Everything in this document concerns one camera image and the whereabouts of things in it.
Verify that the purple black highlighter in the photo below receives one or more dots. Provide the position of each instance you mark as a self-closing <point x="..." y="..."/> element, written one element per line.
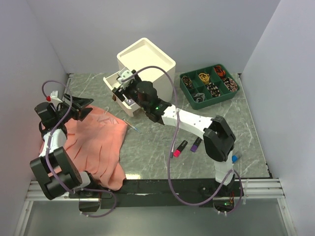
<point x="196" y="144"/>

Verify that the white drawer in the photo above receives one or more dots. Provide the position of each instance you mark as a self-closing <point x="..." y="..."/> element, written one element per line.
<point x="117" y="92"/>

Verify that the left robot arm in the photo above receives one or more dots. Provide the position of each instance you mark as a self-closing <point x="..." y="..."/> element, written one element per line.
<point x="54" y="171"/>

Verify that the pink fabric garment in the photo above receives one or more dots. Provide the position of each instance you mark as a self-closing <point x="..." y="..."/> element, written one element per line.
<point x="94" y="145"/>

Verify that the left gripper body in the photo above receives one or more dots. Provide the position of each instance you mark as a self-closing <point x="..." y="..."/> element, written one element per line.
<point x="67" y="112"/>

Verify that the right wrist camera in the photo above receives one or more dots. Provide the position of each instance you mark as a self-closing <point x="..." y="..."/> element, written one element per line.
<point x="124" y="76"/>

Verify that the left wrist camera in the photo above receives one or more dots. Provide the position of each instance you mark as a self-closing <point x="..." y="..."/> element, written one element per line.
<point x="54" y="98"/>

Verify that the green compartment tray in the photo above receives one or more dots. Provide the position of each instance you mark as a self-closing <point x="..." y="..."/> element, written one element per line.
<point x="208" y="86"/>

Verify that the pink black highlighter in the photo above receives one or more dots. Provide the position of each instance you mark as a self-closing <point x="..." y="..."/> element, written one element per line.
<point x="180" y="148"/>

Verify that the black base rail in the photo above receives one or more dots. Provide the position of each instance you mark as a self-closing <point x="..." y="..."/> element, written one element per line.
<point x="156" y="193"/>

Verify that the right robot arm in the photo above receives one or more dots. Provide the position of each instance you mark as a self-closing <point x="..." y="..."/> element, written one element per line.
<point x="216" y="134"/>

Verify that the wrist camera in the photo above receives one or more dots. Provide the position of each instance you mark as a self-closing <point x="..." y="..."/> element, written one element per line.
<point x="54" y="98"/>
<point x="124" y="76"/>

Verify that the blue long nib marker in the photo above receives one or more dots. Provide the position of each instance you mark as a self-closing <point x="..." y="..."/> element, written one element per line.
<point x="130" y="125"/>

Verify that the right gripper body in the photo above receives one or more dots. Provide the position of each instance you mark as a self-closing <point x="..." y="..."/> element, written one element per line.
<point x="131" y="91"/>

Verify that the blue grey tape roll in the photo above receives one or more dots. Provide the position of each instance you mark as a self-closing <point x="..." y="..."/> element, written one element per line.
<point x="236" y="157"/>

